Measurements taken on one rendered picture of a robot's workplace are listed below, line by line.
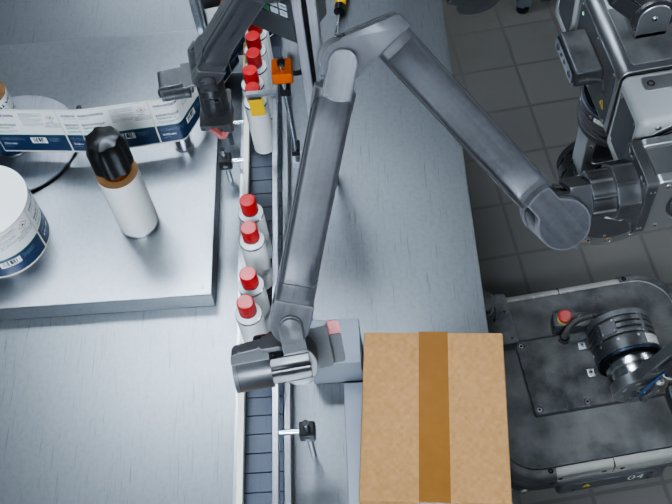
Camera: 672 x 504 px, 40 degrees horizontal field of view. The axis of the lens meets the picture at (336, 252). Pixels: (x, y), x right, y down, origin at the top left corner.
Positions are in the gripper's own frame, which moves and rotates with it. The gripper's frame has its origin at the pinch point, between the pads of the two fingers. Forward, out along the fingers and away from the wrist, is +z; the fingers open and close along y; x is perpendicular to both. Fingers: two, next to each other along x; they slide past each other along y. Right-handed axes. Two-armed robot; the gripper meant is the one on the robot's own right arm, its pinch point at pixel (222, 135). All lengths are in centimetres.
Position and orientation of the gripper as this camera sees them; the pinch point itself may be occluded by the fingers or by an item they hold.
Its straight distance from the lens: 204.7
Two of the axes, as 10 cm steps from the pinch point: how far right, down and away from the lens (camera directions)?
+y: 0.5, 8.4, -5.5
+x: 10.0, -0.7, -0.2
